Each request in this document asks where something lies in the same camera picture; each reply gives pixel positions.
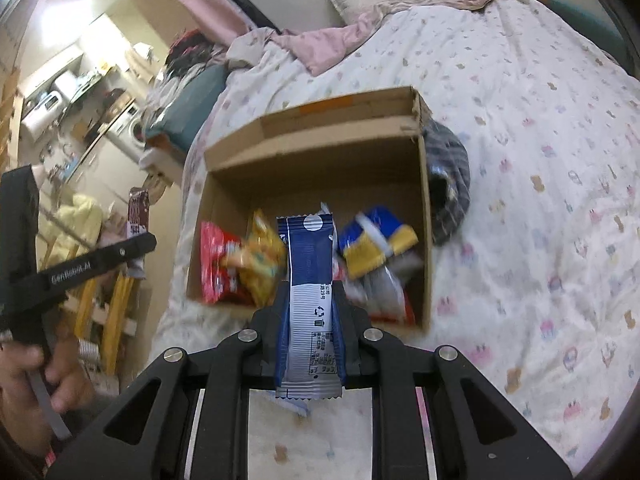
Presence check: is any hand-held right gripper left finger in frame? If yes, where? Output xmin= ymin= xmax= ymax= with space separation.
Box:
xmin=45 ymin=284 xmax=292 ymax=480

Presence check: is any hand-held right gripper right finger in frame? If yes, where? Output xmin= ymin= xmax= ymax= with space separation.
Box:
xmin=331 ymin=281 xmax=574 ymax=480

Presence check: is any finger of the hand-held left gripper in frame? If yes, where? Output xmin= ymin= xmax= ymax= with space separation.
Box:
xmin=20 ymin=232 xmax=158 ymax=311

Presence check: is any navy white long snack packet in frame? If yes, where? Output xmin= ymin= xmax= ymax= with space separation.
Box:
xmin=272 ymin=212 xmax=346 ymax=401

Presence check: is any small white red packet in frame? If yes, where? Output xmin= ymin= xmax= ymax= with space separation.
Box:
xmin=345 ymin=260 xmax=417 ymax=328

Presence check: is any brown chocolate bar packet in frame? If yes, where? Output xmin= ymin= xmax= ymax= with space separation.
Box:
xmin=128 ymin=187 xmax=152 ymax=240

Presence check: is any orange snack packet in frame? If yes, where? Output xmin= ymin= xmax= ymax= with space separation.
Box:
xmin=222 ymin=209 xmax=288 ymax=308

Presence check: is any red snack packet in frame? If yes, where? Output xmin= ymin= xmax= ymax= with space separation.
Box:
xmin=199 ymin=220 xmax=253 ymax=307

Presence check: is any yellow snack packet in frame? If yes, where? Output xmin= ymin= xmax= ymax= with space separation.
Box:
xmin=345 ymin=225 xmax=420 ymax=282

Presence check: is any cardboard box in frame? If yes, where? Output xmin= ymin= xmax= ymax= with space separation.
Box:
xmin=186 ymin=86 xmax=435 ymax=338

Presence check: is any person's left hand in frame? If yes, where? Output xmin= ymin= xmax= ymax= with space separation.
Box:
xmin=0 ymin=339 xmax=101 ymax=461

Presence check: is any pale yellow cloth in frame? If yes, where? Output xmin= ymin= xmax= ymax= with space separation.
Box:
xmin=44 ymin=194 xmax=105 ymax=262

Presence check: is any yellow wooden chair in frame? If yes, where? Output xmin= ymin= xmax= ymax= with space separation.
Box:
xmin=74 ymin=255 xmax=142 ymax=377

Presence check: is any white washing machine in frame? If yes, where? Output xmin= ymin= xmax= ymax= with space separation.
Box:
xmin=106 ymin=104 xmax=147 ymax=162

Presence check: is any dark striped cloth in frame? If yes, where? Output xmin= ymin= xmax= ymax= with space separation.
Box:
xmin=421 ymin=120 xmax=472 ymax=247

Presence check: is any teal folded cloth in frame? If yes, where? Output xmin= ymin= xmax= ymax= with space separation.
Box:
xmin=144 ymin=64 xmax=232 ymax=152

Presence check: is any pile of clothes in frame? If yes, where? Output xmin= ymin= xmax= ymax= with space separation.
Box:
xmin=154 ymin=27 xmax=228 ymax=108

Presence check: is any pink blanket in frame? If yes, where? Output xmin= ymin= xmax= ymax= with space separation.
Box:
xmin=267 ymin=0 xmax=523 ymax=77

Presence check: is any teal bed cushion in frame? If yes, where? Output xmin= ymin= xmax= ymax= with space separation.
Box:
xmin=490 ymin=0 xmax=628 ymax=63

